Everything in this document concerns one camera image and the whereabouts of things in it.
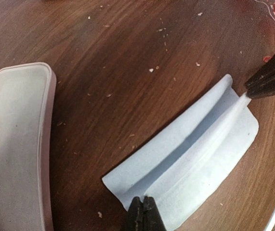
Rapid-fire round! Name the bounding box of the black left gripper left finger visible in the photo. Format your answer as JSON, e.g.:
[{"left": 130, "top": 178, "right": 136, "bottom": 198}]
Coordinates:
[{"left": 120, "top": 197, "right": 144, "bottom": 231}]

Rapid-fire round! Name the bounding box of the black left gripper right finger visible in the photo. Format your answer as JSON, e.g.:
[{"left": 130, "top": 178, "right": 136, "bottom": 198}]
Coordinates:
[{"left": 143, "top": 196, "right": 166, "bottom": 231}]

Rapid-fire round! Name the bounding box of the light blue cleaning cloth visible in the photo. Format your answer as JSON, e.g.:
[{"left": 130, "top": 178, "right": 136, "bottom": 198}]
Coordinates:
[{"left": 102, "top": 75, "right": 259, "bottom": 231}]

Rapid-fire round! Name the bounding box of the pink glasses case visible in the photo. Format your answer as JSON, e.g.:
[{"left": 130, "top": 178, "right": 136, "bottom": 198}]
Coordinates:
[{"left": 0, "top": 62, "right": 56, "bottom": 231}]

